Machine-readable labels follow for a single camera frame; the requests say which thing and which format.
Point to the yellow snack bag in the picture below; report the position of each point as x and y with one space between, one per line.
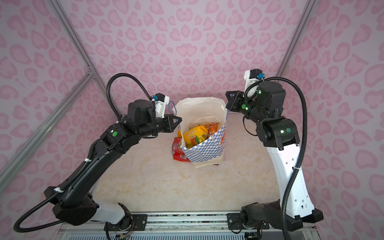
195 136

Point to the blue checkered paper bag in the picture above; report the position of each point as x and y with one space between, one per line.
199 112

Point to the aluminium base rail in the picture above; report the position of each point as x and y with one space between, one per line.
211 225

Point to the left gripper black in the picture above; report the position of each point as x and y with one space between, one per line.
171 123

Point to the orange corn chips bag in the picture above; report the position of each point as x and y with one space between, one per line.
212 128

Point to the aluminium diagonal frame bar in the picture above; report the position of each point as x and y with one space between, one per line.
19 159

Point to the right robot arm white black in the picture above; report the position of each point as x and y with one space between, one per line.
281 138

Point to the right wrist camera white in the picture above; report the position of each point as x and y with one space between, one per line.
252 76

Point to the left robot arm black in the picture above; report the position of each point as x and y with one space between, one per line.
73 202

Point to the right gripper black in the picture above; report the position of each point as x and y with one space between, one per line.
234 103

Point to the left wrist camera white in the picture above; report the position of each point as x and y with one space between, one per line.
161 102

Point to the red fruit snack bag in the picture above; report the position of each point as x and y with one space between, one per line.
177 151

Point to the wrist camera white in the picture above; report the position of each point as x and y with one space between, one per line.
252 76
161 102

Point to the aluminium frame post right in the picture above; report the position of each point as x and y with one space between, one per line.
304 19

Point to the aluminium frame rail left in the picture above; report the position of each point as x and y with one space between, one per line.
66 24

